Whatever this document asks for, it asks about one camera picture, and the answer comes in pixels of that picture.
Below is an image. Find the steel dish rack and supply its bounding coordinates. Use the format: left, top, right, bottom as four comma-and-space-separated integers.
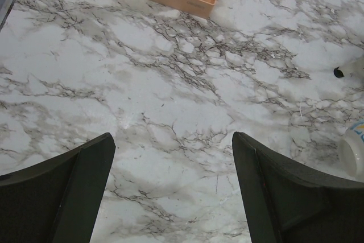
333, 56, 364, 79

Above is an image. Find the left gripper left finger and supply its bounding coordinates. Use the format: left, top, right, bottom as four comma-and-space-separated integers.
1, 133, 115, 242

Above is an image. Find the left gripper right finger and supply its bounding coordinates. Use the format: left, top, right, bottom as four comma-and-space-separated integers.
232, 132, 363, 242

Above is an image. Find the blue orange floral bowl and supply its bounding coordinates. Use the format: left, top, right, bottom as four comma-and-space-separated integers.
338, 120, 363, 181

